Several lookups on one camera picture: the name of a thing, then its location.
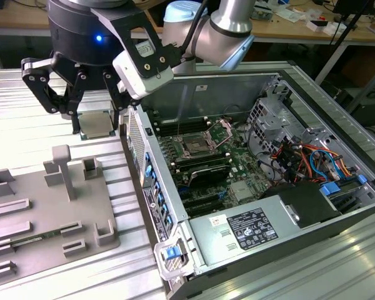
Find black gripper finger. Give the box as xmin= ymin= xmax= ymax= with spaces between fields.
xmin=21 ymin=53 xmax=87 ymax=136
xmin=101 ymin=66 xmax=136 ymax=131

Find silver square CPU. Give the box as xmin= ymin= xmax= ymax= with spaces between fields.
xmin=77 ymin=109 xmax=117 ymax=140

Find black RAM slot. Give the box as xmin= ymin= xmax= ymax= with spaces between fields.
xmin=174 ymin=152 xmax=228 ymax=164
xmin=176 ymin=157 xmax=231 ymax=171
xmin=158 ymin=124 xmax=208 ymax=136
xmin=157 ymin=117 xmax=207 ymax=128

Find CPU socket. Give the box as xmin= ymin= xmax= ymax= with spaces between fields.
xmin=177 ymin=132 xmax=221 ymax=160

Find black expansion slot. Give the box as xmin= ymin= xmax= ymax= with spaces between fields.
xmin=186 ymin=202 xmax=229 ymax=218
xmin=182 ymin=194 xmax=228 ymax=209

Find metal socket cover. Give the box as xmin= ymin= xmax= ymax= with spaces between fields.
xmin=206 ymin=118 xmax=236 ymax=149

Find black heatsink card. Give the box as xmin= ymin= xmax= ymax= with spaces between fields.
xmin=187 ymin=165 xmax=231 ymax=189

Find grey plastic parts rack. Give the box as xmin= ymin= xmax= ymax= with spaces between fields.
xmin=0 ymin=145 xmax=123 ymax=281

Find green motherboard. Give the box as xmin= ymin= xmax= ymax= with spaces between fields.
xmin=156 ymin=118 xmax=278 ymax=219

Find green RAM stick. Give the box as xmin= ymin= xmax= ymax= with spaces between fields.
xmin=11 ymin=228 xmax=64 ymax=248

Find perforated metal drive cage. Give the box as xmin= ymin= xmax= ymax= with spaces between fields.
xmin=246 ymin=97 xmax=301 ymax=151

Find silver chipset heatsink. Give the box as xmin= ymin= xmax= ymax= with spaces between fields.
xmin=229 ymin=181 xmax=254 ymax=203

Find green electronic device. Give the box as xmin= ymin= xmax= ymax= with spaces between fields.
xmin=252 ymin=3 xmax=273 ymax=21

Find grey power supply unit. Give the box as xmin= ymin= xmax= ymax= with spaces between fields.
xmin=187 ymin=195 xmax=301 ymax=267

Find open grey PC case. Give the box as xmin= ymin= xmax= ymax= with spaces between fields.
xmin=116 ymin=61 xmax=375 ymax=300

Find grey latch with blue tab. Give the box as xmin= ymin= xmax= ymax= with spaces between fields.
xmin=153 ymin=238 xmax=195 ymax=281

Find white papers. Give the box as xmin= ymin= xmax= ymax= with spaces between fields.
xmin=274 ymin=6 xmax=304 ymax=23

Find wooden desk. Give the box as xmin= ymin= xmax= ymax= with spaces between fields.
xmin=0 ymin=0 xmax=375 ymax=45

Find small white box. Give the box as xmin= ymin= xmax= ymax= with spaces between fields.
xmin=306 ymin=19 xmax=347 ymax=34

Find black plastic shroud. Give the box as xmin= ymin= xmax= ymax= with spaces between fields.
xmin=261 ymin=182 xmax=343 ymax=229

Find black tripod stand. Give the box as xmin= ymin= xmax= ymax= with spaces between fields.
xmin=329 ymin=0 xmax=365 ymax=45

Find black box under desk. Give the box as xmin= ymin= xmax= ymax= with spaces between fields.
xmin=333 ymin=87 xmax=375 ymax=126

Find black camera mounting bracket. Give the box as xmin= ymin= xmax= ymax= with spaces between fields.
xmin=89 ymin=5 xmax=173 ymax=81

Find thick black camera cable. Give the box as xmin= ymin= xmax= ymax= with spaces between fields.
xmin=162 ymin=0 xmax=211 ymax=65

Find blue wire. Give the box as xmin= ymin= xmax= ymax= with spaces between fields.
xmin=308 ymin=149 xmax=345 ymax=181

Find orange wire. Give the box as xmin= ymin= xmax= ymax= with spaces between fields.
xmin=299 ymin=142 xmax=358 ymax=176

